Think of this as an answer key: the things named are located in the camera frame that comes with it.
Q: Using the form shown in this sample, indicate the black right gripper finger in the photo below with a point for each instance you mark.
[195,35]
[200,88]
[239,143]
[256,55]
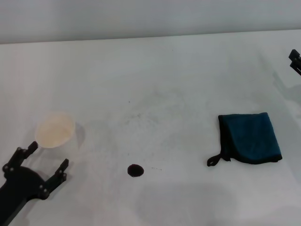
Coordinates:
[296,67]
[295,55]

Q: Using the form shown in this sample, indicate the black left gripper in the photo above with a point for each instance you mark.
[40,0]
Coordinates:
[17,188]

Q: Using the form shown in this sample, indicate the white paper cup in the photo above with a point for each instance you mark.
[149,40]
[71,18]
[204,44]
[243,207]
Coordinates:
[55,130]

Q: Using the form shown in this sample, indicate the blue rag with black trim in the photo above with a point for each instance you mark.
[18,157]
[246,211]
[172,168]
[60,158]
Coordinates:
[251,139]

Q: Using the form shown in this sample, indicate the black water stain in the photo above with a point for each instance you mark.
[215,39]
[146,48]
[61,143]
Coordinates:
[135,170]

